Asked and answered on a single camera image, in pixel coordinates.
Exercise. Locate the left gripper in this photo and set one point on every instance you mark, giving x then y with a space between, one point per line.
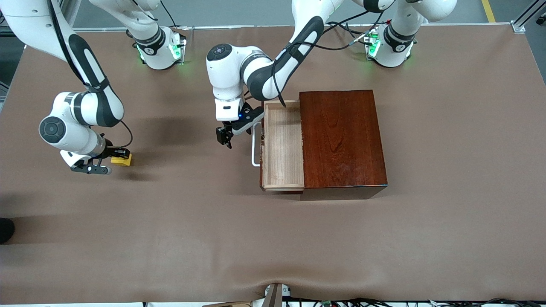
225 134

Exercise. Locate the brown table cover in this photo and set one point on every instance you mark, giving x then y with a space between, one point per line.
128 238

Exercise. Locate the cardboard piece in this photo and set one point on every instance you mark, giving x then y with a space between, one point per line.
230 305

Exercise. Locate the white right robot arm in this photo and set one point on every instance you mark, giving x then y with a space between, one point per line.
25 21

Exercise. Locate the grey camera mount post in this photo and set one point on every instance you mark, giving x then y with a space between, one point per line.
273 296

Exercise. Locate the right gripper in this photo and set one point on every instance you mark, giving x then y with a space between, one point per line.
112 152

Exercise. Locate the yellow cube block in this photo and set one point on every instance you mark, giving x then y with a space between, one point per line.
123 162

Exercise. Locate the black round object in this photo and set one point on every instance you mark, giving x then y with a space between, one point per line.
5 230

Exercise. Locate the aluminium frame strut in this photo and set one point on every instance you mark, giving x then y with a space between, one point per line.
518 26

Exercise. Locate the dark brown wooden cabinet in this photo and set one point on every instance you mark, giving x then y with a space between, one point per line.
341 140

